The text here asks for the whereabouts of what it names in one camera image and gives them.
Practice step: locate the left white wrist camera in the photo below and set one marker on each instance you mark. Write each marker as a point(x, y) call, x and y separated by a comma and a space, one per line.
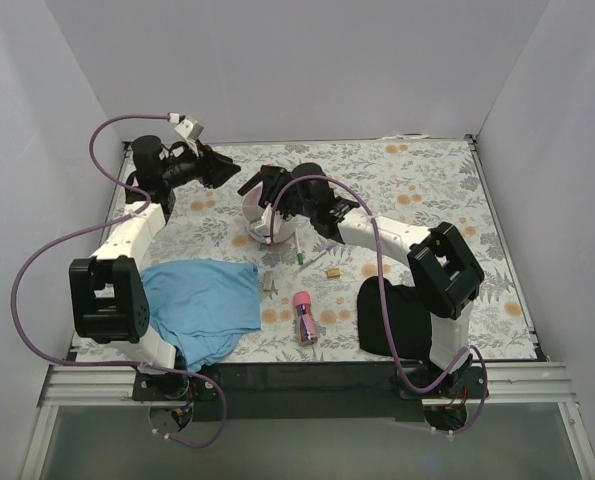
point(187, 128)

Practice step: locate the floral patterned table mat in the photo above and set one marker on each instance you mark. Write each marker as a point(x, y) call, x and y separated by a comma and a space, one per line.
point(420, 183)

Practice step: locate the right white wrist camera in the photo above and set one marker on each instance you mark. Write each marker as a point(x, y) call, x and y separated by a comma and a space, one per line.
point(261, 228)

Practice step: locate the beige eraser block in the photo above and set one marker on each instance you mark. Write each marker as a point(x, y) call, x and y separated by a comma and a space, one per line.
point(268, 280)

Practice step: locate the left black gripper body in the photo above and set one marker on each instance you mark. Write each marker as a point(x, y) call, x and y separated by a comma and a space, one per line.
point(207, 165)

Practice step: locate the pink capped glue tube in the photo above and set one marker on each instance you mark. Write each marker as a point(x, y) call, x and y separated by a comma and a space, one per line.
point(305, 323)

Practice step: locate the gold pencil sharpener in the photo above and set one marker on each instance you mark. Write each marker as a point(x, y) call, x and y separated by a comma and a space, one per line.
point(333, 273)

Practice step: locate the black cloth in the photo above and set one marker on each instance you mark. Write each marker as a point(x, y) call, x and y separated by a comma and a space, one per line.
point(410, 322)

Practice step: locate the light blue cloth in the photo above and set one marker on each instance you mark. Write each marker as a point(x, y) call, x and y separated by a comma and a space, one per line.
point(203, 307)

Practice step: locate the aluminium frame rail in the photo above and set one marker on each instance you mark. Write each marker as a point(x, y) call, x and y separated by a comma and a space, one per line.
point(514, 382)

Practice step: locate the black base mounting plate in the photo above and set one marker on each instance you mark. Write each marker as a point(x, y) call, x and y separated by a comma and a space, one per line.
point(338, 390)

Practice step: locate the white marker green cap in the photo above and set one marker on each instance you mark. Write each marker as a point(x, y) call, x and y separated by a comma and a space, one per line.
point(299, 251)

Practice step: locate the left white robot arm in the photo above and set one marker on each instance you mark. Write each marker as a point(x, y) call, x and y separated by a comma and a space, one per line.
point(108, 297)

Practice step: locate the white round divided organizer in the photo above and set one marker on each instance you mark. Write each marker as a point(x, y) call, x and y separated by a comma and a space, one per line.
point(283, 229)

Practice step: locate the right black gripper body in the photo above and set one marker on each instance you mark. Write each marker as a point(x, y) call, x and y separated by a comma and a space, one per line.
point(268, 185)

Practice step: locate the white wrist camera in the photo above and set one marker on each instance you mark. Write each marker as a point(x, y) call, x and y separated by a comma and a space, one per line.
point(187, 128)
point(261, 228)

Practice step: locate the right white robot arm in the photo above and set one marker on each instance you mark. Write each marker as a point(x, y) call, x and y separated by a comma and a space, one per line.
point(446, 275)

